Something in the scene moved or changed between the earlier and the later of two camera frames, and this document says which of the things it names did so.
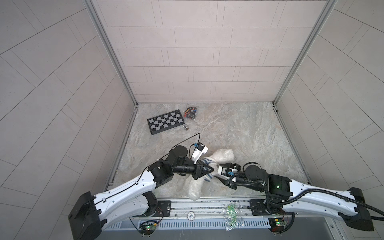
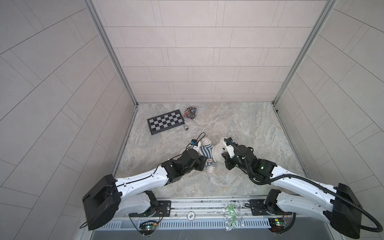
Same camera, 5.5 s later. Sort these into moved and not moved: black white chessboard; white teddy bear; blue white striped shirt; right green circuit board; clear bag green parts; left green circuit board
Moved: white teddy bear; blue white striped shirt
Not moved: left green circuit board; black white chessboard; clear bag green parts; right green circuit board
